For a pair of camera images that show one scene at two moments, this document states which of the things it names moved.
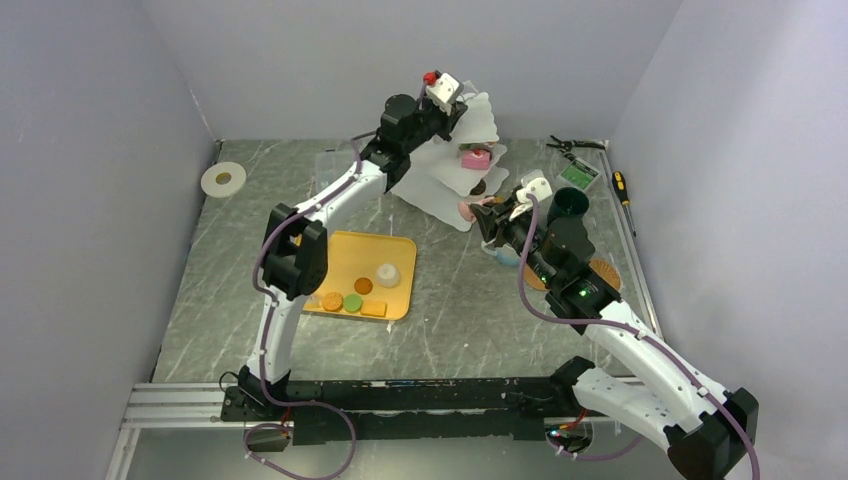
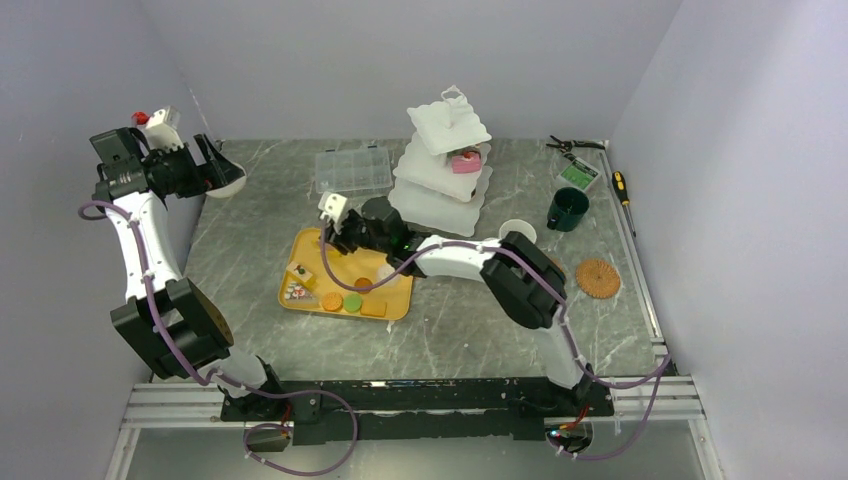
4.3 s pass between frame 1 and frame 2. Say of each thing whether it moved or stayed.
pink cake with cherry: moved
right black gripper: moved
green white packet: stayed
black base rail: stayed
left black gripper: moved
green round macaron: stayed
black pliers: stayed
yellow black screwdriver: stayed
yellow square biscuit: stayed
